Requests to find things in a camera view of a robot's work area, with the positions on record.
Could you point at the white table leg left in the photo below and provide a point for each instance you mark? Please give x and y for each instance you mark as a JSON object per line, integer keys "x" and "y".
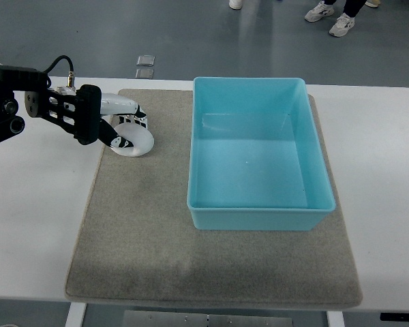
{"x": 76, "y": 314}

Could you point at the white sneaker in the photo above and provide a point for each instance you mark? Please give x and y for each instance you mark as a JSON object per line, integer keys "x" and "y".
{"x": 319, "y": 12}
{"x": 342, "y": 26}

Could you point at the white bunny toy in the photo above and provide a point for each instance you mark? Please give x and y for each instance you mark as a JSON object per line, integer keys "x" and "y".
{"x": 140, "y": 140}

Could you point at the floor outlet plate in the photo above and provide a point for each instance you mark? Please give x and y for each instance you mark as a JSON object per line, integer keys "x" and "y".
{"x": 144, "y": 73}
{"x": 145, "y": 60}

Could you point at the grey felt mat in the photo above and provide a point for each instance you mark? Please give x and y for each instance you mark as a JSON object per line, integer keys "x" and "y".
{"x": 137, "y": 242}

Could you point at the white table leg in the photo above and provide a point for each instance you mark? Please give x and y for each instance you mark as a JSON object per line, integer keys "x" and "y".
{"x": 76, "y": 314}
{"x": 335, "y": 319}

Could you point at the blue plastic box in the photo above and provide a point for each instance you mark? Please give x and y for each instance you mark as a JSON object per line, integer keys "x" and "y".
{"x": 256, "y": 162}

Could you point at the upper floor outlet plate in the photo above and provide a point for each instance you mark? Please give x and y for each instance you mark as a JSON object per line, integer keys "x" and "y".
{"x": 145, "y": 60}

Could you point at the white table leg right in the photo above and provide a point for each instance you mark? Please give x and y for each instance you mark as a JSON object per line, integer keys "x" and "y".
{"x": 335, "y": 319}

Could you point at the white sneaker right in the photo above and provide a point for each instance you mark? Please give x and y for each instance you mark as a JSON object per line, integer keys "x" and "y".
{"x": 342, "y": 26}

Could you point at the lower floor outlet plate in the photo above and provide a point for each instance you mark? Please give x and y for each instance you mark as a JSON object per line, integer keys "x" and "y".
{"x": 144, "y": 73}

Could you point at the black label under table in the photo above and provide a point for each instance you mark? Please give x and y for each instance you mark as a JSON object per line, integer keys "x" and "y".
{"x": 394, "y": 317}

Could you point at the white shoe at top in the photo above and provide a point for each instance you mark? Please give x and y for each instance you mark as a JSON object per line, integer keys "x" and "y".
{"x": 235, "y": 4}

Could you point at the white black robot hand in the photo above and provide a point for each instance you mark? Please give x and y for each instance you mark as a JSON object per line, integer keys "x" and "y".
{"x": 113, "y": 110}

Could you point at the white sneaker left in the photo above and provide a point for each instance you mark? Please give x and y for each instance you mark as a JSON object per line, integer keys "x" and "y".
{"x": 319, "y": 12}

